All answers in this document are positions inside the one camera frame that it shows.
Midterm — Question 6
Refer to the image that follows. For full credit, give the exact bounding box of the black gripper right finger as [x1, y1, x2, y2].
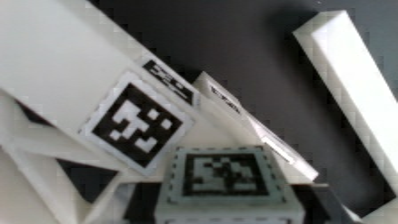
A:
[291, 184, 362, 224]

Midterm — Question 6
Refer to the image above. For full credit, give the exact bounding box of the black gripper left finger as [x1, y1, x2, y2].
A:
[122, 183, 161, 224]

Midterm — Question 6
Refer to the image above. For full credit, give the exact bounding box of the white tagged leg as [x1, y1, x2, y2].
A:
[154, 146, 305, 224]

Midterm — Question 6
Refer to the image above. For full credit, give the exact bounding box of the white chair back part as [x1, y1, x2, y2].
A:
[0, 0, 317, 224]

